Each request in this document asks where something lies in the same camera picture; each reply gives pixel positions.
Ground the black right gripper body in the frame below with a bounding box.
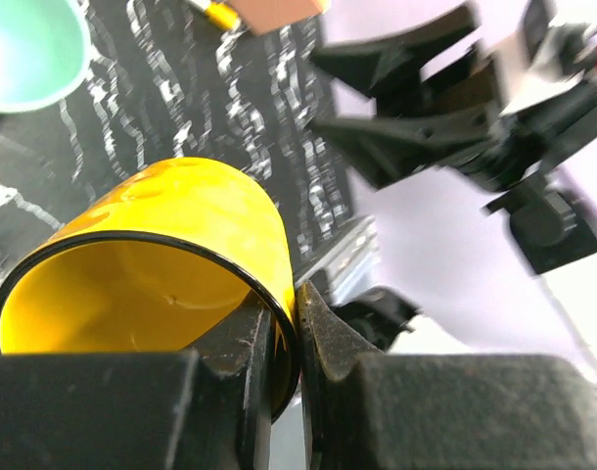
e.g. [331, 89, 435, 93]
[415, 48, 597, 191]

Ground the peach plastic file organizer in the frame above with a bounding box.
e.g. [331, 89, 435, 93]
[227, 0, 331, 35]

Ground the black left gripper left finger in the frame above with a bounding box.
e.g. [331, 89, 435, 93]
[0, 297, 274, 469]

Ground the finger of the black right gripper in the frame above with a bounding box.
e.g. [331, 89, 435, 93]
[309, 2, 478, 98]
[307, 110, 494, 189]

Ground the yellow mug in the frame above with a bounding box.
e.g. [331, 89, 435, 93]
[0, 158, 299, 415]

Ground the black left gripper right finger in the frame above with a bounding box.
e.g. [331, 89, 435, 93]
[297, 283, 597, 469]

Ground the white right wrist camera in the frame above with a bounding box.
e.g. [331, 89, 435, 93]
[493, 1, 597, 114]

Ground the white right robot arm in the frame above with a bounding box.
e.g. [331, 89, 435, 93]
[309, 1, 597, 274]

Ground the aluminium frame rail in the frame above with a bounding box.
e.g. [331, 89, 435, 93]
[294, 215, 379, 306]

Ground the teal green cup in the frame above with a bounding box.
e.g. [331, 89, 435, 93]
[0, 1, 91, 115]

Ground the white yellow marker pen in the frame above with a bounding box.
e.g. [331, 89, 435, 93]
[189, 0, 241, 31]

